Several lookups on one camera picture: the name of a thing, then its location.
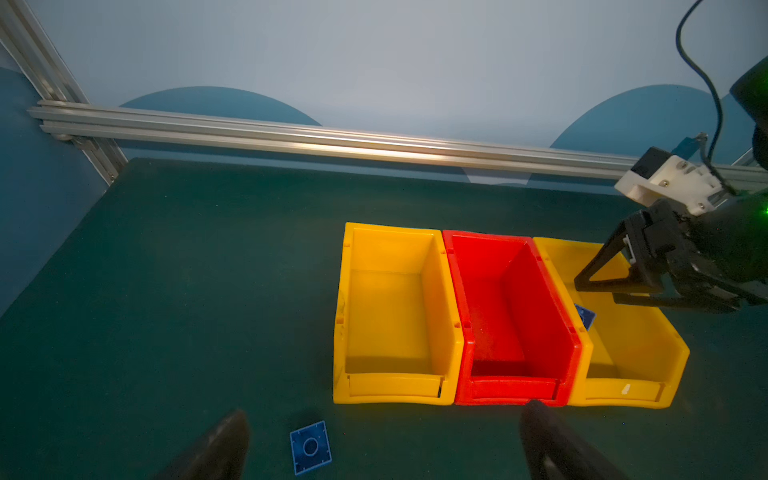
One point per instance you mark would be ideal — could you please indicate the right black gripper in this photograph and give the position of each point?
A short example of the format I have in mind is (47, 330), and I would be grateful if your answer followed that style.
(715, 262)

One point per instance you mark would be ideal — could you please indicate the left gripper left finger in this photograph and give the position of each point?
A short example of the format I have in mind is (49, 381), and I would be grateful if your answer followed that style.
(219, 453)

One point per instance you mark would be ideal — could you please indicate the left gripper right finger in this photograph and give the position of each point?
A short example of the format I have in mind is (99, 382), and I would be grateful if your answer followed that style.
(553, 450)

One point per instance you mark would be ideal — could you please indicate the small blue lego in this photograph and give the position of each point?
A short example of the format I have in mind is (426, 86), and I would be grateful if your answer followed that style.
(587, 316)
(310, 448)

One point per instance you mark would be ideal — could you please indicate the right yellow bin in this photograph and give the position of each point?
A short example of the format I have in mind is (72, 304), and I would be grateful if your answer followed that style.
(632, 356)

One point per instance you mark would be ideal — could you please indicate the yellow bin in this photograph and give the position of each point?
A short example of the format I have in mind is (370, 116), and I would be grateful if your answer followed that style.
(632, 356)
(398, 337)

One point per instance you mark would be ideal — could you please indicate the red middle bin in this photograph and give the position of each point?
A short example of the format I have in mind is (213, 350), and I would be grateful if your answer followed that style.
(519, 341)

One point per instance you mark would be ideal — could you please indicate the left yellow bin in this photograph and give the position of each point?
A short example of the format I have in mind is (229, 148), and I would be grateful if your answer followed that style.
(398, 337)

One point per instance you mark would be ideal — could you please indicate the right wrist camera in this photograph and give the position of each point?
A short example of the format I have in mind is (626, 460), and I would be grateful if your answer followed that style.
(659, 175)

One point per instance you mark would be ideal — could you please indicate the horizontal aluminium frame bar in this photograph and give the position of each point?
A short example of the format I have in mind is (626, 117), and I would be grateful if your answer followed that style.
(78, 119)

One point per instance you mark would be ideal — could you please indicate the left aluminium frame post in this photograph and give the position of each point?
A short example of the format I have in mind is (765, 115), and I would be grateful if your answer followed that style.
(25, 40)

